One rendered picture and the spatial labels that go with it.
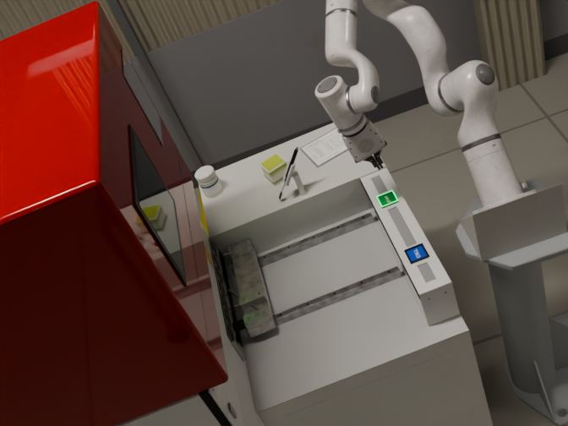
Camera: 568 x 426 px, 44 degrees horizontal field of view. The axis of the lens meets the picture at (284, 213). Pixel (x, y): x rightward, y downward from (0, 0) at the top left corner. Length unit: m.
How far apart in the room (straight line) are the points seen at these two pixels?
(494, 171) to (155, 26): 2.17
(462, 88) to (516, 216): 0.39
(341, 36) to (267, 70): 1.92
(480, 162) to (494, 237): 0.22
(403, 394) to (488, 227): 0.53
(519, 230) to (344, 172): 0.60
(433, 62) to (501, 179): 0.40
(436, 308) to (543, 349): 0.73
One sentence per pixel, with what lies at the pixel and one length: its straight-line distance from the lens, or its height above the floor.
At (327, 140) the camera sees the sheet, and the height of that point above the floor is 0.97.
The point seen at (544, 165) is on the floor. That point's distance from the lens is 3.69.
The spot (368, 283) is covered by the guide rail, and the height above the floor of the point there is 0.85.
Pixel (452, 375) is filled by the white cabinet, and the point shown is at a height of 0.65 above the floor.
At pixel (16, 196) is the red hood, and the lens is 1.30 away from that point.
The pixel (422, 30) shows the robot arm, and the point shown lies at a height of 1.36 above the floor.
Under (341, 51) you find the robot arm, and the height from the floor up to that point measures 1.46.
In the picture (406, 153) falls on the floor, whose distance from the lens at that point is 3.93.
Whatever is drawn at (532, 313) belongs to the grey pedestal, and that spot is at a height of 0.48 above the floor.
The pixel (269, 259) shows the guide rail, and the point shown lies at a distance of 2.36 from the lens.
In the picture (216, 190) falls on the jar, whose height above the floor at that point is 0.99.
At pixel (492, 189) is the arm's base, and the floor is 0.98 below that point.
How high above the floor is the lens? 2.43
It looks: 39 degrees down
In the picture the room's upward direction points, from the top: 24 degrees counter-clockwise
